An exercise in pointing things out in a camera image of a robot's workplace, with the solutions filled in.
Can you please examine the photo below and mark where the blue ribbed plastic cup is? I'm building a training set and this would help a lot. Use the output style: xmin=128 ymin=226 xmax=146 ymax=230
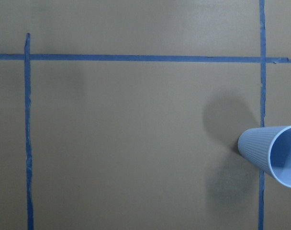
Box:
xmin=237 ymin=126 xmax=291 ymax=188

